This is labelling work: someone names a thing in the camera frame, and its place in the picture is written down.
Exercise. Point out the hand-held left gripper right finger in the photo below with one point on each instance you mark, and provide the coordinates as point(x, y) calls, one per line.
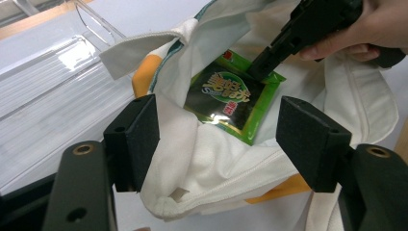
point(311, 144)

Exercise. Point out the clear plastic box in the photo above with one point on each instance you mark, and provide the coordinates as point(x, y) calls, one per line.
point(48, 96)

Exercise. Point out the green snack packet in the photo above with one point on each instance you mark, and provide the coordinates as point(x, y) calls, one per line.
point(224, 99)

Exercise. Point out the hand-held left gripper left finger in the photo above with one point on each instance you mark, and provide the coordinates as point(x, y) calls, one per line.
point(134, 144)

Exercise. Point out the white canvas bag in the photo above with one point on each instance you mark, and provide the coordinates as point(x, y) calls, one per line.
point(208, 160)

